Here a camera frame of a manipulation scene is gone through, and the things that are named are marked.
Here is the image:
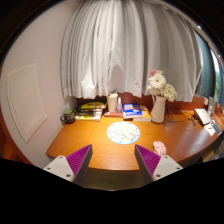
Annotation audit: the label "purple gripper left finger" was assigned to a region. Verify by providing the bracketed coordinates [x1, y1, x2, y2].
[43, 143, 94, 187]

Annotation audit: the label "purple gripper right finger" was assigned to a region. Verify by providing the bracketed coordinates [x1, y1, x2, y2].
[134, 143, 184, 185]

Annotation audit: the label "round light blue mouse pad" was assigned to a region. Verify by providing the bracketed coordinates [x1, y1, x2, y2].
[107, 121, 140, 145]

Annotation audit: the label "orange book under blue book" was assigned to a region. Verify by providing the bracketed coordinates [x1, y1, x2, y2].
[134, 105, 151, 122]

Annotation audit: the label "dark green mug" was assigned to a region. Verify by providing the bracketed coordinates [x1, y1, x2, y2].
[60, 109, 75, 124]

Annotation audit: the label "yellow and black book stack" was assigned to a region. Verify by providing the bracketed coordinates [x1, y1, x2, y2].
[75, 102, 106, 121]

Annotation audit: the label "white ceramic vase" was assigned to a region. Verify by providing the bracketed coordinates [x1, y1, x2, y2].
[151, 96, 166, 123]

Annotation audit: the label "clear spray bottle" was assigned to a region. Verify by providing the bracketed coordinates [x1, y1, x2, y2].
[116, 97, 122, 114]

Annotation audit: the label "white cylindrical container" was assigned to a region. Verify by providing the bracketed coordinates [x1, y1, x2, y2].
[107, 92, 118, 112]

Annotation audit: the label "white paper sheet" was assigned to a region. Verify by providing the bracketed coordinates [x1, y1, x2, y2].
[204, 124, 215, 136]

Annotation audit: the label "white box device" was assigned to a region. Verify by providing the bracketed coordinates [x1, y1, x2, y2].
[195, 109, 211, 126]

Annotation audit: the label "white and pink flowers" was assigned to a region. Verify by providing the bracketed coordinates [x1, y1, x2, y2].
[147, 70, 177, 102]

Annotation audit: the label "white curtain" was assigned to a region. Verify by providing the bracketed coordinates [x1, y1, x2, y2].
[61, 0, 202, 102]

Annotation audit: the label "black cable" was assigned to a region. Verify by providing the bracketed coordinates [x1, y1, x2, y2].
[165, 101, 188, 124]

